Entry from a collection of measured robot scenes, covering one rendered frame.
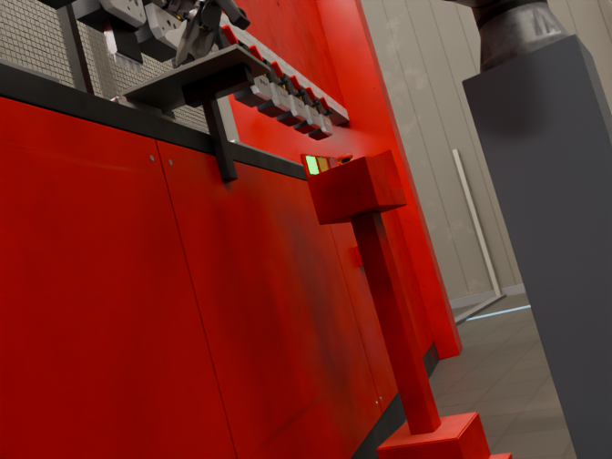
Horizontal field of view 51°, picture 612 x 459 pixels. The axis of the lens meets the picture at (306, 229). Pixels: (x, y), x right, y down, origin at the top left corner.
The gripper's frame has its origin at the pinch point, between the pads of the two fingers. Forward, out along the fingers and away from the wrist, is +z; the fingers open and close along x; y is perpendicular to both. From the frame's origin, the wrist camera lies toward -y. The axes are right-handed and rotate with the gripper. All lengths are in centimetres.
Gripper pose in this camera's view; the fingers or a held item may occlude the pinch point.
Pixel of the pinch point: (189, 64)
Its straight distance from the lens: 140.2
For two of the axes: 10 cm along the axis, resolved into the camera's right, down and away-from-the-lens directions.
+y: -8.6, -4.0, 3.2
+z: -3.7, 9.2, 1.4
